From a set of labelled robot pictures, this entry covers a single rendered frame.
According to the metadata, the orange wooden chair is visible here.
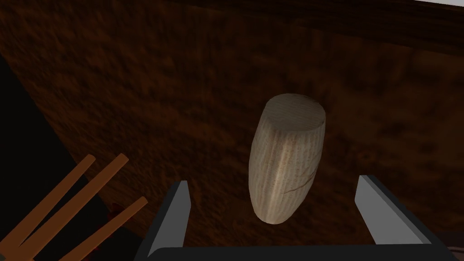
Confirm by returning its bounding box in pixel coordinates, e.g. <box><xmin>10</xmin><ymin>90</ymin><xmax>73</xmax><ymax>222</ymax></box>
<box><xmin>0</xmin><ymin>153</ymin><xmax>149</xmax><ymax>261</ymax></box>

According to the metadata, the pale wood-grain rounded cylinder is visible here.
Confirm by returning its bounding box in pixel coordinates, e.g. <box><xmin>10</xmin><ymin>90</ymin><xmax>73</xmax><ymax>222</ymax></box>
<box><xmin>248</xmin><ymin>93</ymin><xmax>327</xmax><ymax>225</ymax></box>

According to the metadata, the dark brown wooden table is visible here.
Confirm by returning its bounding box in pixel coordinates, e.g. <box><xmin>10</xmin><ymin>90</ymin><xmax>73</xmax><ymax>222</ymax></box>
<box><xmin>0</xmin><ymin>0</ymin><xmax>464</xmax><ymax>261</ymax></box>

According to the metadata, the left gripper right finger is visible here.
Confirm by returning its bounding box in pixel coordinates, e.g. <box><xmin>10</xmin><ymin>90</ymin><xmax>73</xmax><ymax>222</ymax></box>
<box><xmin>354</xmin><ymin>174</ymin><xmax>441</xmax><ymax>245</ymax></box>

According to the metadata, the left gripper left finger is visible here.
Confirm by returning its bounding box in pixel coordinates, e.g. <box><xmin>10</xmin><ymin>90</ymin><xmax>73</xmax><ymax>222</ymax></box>
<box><xmin>134</xmin><ymin>179</ymin><xmax>192</xmax><ymax>261</ymax></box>

